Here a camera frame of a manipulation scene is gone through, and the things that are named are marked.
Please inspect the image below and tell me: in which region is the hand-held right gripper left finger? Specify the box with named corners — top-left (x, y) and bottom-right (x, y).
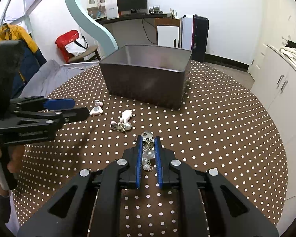
top-left (17, 135), bottom-right (143, 237)

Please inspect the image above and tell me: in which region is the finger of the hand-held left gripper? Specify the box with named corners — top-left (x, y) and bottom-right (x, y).
top-left (0, 107), bottom-right (90, 144)
top-left (10, 96), bottom-right (75, 111)

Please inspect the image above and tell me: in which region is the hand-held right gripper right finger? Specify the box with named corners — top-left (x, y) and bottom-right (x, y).
top-left (154, 136), bottom-right (279, 237)

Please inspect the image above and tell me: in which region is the pearl bead keychain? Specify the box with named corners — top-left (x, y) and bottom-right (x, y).
top-left (134, 131), bottom-right (156, 171)

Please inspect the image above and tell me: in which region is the pink cloud charm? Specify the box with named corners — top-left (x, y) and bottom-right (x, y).
top-left (89, 100), bottom-right (104, 116)

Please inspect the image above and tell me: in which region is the dark grey storage box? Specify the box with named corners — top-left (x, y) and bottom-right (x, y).
top-left (99, 45), bottom-right (193, 109)

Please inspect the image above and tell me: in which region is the person's left hand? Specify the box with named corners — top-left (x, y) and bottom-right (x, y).
top-left (0, 144), bottom-right (25, 198)

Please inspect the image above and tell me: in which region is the grey blanket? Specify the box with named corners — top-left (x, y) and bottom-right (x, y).
top-left (20, 60), bottom-right (99, 99)

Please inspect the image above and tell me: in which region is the yellow and navy jacket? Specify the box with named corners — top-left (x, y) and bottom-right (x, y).
top-left (0, 23), bottom-right (48, 98)

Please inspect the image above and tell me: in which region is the white tote bag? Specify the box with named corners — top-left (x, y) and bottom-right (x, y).
top-left (64, 36), bottom-right (89, 57)

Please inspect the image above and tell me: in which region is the wooden chair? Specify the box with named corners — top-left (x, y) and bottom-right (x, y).
top-left (68, 45), bottom-right (101, 63)

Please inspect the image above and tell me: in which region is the red bag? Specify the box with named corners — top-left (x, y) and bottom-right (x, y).
top-left (55, 30), bottom-right (81, 63)

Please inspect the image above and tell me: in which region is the brown polka dot tablecloth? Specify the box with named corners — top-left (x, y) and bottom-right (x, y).
top-left (13, 59), bottom-right (288, 237)

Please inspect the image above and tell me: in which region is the white cardboard box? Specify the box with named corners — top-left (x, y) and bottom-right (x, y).
top-left (106, 4), bottom-right (119, 19)

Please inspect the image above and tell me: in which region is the dark wooden desk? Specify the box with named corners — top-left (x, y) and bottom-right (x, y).
top-left (89, 12), bottom-right (180, 47)

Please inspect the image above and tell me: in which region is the wooden cabinet with white door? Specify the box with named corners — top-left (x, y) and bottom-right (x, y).
top-left (155, 18), bottom-right (181, 48)

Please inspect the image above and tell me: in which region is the black computer monitor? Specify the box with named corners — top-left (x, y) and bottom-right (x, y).
top-left (117, 0), bottom-right (148, 15)

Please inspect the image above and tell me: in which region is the black suitcase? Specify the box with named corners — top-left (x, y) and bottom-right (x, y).
top-left (192, 15), bottom-right (210, 63)

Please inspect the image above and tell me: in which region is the white air purifier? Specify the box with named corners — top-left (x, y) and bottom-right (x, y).
top-left (181, 14), bottom-right (195, 51)

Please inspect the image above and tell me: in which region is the white sideboard cabinet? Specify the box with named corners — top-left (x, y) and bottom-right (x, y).
top-left (250, 44), bottom-right (296, 228)

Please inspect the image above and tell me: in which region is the white crumpled cloth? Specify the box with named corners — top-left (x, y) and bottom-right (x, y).
top-left (280, 47), bottom-right (296, 73)

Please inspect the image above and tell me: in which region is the white plush charm keychain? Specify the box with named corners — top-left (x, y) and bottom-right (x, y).
top-left (111, 109), bottom-right (133, 132)

